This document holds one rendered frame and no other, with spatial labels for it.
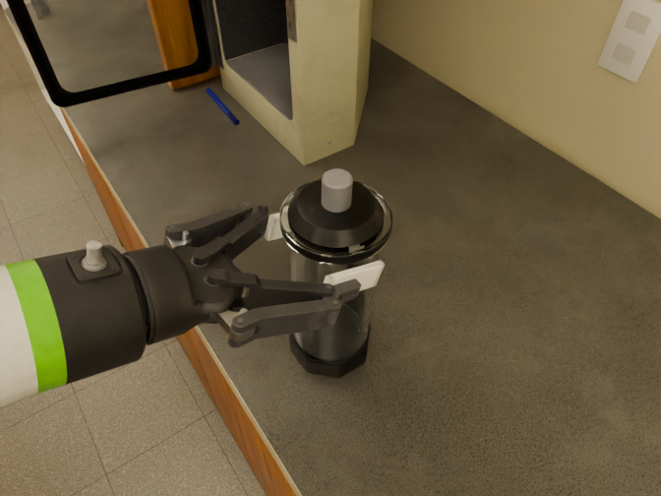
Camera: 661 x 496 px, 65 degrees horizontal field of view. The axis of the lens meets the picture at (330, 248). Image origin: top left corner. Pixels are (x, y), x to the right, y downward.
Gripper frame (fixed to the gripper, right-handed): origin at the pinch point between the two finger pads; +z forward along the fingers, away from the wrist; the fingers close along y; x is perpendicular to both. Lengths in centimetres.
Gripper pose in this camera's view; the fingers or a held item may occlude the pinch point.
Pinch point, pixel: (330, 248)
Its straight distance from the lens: 52.2
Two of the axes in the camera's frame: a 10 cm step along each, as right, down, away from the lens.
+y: -5.8, -6.0, 5.4
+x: -2.5, 7.7, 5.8
